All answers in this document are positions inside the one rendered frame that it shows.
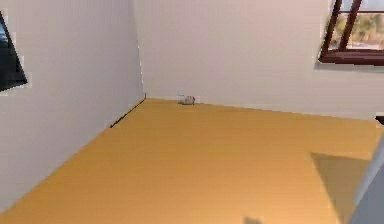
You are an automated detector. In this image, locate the brown framed window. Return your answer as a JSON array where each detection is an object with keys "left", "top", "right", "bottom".
[{"left": 318, "top": 0, "right": 384, "bottom": 66}]

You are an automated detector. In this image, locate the small grey white object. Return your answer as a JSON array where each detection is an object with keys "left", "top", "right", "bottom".
[{"left": 177, "top": 94, "right": 197, "bottom": 106}]

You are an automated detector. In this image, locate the black framed wall picture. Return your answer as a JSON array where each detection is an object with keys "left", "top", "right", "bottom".
[{"left": 0, "top": 11, "right": 29, "bottom": 93}]

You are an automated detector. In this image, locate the pale grey bed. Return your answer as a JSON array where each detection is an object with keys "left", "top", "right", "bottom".
[{"left": 346, "top": 132, "right": 384, "bottom": 224}]

